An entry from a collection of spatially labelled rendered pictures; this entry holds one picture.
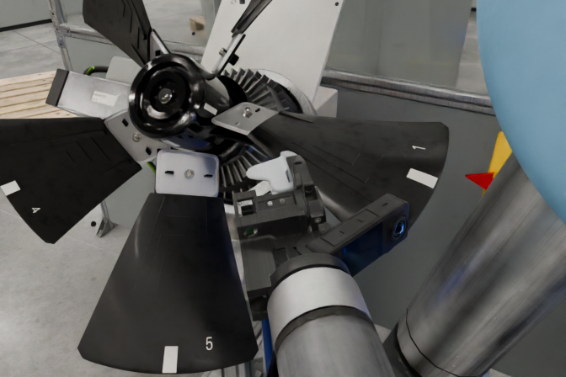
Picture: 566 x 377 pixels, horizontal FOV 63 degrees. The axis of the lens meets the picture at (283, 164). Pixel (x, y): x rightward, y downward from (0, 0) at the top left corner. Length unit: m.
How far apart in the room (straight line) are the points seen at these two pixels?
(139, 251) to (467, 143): 0.95
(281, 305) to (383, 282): 1.36
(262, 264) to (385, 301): 1.38
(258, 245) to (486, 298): 0.19
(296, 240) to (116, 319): 0.31
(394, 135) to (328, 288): 0.31
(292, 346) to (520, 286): 0.15
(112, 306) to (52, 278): 1.64
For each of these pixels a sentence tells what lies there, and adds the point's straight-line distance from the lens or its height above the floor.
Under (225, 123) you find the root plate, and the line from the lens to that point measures 0.61.
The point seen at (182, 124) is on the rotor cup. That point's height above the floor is 1.20.
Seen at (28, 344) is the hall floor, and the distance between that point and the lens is 2.06.
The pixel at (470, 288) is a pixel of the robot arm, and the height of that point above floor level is 1.24.
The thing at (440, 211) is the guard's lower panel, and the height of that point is 0.63.
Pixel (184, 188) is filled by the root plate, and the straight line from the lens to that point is 0.65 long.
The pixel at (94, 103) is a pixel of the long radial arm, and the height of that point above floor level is 1.11.
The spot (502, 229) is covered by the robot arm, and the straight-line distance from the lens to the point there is 0.30.
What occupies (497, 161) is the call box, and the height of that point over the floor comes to 1.07.
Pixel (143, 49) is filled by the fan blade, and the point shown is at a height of 1.24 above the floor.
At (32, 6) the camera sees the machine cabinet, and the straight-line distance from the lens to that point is 6.37.
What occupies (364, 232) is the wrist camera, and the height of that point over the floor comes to 1.20.
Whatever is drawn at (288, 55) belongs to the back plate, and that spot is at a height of 1.18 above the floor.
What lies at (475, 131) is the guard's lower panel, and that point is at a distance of 1.31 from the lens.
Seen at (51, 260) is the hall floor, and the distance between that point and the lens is 2.37.
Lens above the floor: 1.46
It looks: 32 degrees down
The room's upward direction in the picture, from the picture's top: straight up
